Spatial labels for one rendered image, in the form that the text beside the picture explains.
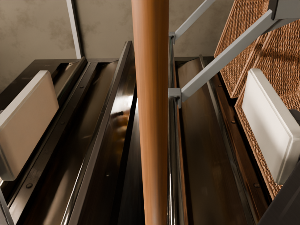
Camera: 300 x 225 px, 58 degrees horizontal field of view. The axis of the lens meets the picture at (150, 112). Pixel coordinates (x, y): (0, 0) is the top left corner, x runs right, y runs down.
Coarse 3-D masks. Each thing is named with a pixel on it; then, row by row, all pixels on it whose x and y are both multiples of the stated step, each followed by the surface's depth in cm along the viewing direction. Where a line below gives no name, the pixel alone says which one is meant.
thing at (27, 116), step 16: (32, 80) 17; (48, 80) 18; (32, 96) 15; (48, 96) 18; (16, 112) 14; (32, 112) 15; (48, 112) 18; (0, 128) 13; (16, 128) 14; (32, 128) 15; (0, 144) 12; (16, 144) 14; (32, 144) 15; (0, 160) 13; (16, 160) 14; (0, 176) 14; (16, 176) 14
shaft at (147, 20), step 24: (144, 0) 20; (168, 0) 21; (144, 24) 21; (168, 24) 22; (144, 48) 22; (144, 72) 24; (144, 96) 25; (144, 120) 27; (144, 144) 29; (144, 168) 31; (144, 192) 33
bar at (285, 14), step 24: (288, 0) 54; (264, 24) 58; (168, 48) 97; (240, 48) 61; (168, 72) 80; (216, 72) 65; (168, 96) 68; (168, 120) 60; (168, 144) 54; (168, 168) 48; (168, 192) 44; (168, 216) 40
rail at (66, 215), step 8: (120, 56) 154; (120, 64) 144; (112, 80) 128; (112, 88) 122; (104, 104) 110; (104, 112) 105; (96, 128) 97; (96, 136) 93; (88, 152) 86; (88, 160) 83; (80, 176) 78; (80, 184) 75; (72, 192) 73; (72, 200) 71; (72, 208) 69; (64, 216) 67; (64, 224) 65
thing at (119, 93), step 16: (128, 48) 162; (128, 64) 152; (128, 80) 146; (112, 96) 115; (128, 96) 140; (112, 112) 107; (128, 112) 135; (112, 128) 104; (96, 144) 89; (112, 144) 101; (96, 160) 83; (112, 160) 99; (96, 176) 81; (112, 176) 96; (80, 192) 72; (96, 192) 79; (112, 192) 94; (80, 208) 68; (96, 208) 77; (80, 224) 66; (96, 224) 76
